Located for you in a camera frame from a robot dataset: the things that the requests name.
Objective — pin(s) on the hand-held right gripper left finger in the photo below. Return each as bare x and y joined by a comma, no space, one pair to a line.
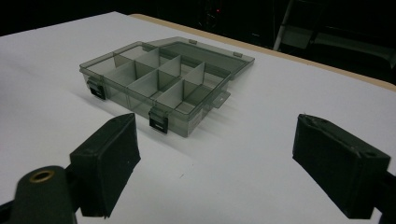
106,161

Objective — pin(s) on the metal stand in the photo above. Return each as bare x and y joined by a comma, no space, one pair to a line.
330,34

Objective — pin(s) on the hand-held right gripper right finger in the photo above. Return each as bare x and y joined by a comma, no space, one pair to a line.
339,168

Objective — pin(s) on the grey transparent compartment box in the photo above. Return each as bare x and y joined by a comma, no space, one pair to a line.
165,84

